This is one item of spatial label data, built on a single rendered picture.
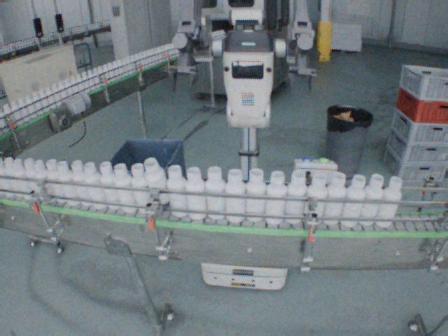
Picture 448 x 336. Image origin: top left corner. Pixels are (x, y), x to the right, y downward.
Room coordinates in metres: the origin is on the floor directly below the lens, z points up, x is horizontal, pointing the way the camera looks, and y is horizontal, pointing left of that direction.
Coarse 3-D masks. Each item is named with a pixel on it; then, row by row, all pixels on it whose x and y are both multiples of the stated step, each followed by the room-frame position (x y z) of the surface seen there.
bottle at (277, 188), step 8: (272, 176) 0.67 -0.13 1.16; (280, 176) 0.69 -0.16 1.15; (272, 184) 0.67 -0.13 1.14; (280, 184) 0.66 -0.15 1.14; (272, 192) 0.66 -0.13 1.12; (280, 192) 0.66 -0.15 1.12; (272, 200) 0.66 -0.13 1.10; (280, 200) 0.65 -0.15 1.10; (272, 208) 0.66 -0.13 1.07; (280, 208) 0.65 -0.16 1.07; (272, 224) 0.65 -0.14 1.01
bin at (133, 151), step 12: (132, 144) 1.40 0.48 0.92; (144, 144) 1.38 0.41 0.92; (156, 144) 1.37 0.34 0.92; (168, 144) 1.36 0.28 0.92; (180, 144) 1.31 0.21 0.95; (120, 156) 1.28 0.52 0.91; (132, 156) 1.40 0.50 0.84; (144, 156) 1.39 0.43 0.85; (156, 156) 1.37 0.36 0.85; (168, 156) 1.36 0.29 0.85; (180, 156) 1.29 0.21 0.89; (144, 168) 1.39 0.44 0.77
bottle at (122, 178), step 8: (120, 168) 0.77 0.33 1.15; (120, 176) 0.74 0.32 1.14; (128, 176) 0.76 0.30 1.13; (120, 184) 0.73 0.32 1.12; (128, 184) 0.74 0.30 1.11; (120, 192) 0.73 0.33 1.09; (128, 192) 0.74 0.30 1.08; (120, 200) 0.74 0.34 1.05; (128, 200) 0.73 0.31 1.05; (128, 208) 0.73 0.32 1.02; (136, 208) 0.75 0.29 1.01
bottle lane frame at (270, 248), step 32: (0, 224) 0.83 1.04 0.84; (32, 224) 0.79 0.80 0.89; (64, 224) 0.76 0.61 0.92; (96, 224) 0.73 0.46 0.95; (128, 224) 0.71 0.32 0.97; (160, 224) 0.69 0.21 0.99; (192, 224) 0.68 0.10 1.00; (192, 256) 0.67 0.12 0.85; (224, 256) 0.66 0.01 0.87; (256, 256) 0.64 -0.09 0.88; (288, 256) 0.62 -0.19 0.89; (320, 256) 0.60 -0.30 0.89; (352, 256) 0.59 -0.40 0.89; (384, 256) 0.57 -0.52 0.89; (416, 256) 0.55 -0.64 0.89
